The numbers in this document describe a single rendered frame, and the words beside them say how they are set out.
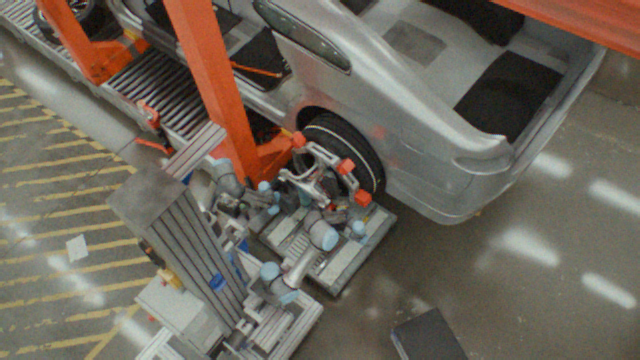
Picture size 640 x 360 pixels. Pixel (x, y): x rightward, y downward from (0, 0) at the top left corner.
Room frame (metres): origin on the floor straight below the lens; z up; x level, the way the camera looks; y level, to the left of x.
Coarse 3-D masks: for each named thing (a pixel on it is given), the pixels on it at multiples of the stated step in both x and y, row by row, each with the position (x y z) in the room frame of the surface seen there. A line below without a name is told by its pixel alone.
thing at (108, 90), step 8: (72, 64) 3.90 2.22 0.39; (80, 72) 3.82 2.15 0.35; (104, 88) 3.54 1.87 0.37; (112, 88) 3.51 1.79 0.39; (112, 96) 3.48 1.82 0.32; (120, 96) 3.39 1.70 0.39; (128, 104) 3.28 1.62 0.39; (136, 104) 3.26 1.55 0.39; (136, 112) 3.22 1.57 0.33; (144, 112) 3.15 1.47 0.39; (144, 120) 3.15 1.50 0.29; (168, 128) 2.93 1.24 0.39; (168, 136) 2.91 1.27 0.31; (176, 136) 2.83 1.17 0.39; (184, 144) 2.74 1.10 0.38; (208, 160) 2.53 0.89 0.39
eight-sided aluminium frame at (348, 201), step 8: (304, 144) 2.05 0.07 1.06; (312, 144) 1.99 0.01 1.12; (296, 152) 2.05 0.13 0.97; (304, 152) 1.99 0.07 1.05; (312, 152) 1.94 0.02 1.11; (320, 152) 1.95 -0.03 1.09; (328, 152) 1.91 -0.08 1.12; (296, 160) 2.07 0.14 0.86; (328, 160) 1.85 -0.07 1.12; (336, 160) 1.84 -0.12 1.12; (296, 168) 2.07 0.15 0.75; (304, 168) 2.08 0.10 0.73; (344, 176) 1.76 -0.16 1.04; (352, 176) 1.78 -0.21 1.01; (352, 184) 1.73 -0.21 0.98; (328, 192) 1.92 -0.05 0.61; (352, 192) 1.71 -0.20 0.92; (336, 200) 1.84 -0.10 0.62; (344, 200) 1.79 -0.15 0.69; (352, 200) 1.71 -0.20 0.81
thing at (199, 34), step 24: (168, 0) 2.09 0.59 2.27; (192, 0) 2.06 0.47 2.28; (192, 24) 2.02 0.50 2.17; (216, 24) 2.12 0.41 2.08; (192, 48) 2.05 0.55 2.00; (216, 48) 2.08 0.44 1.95; (192, 72) 2.12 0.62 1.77; (216, 72) 2.05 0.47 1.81; (216, 96) 2.02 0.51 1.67; (216, 120) 2.08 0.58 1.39; (240, 120) 2.09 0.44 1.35; (240, 144) 2.05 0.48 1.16; (240, 168) 2.03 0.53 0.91
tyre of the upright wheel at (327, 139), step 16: (304, 128) 2.18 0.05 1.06; (320, 128) 2.08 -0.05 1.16; (336, 128) 2.05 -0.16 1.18; (352, 128) 2.04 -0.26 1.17; (336, 144) 1.93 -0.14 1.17; (352, 144) 1.93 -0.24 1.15; (368, 144) 1.94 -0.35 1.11; (304, 160) 2.13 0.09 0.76; (352, 160) 1.83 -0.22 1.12; (368, 160) 1.85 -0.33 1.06; (368, 176) 1.77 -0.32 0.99; (384, 176) 1.85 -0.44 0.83; (368, 192) 1.73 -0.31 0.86
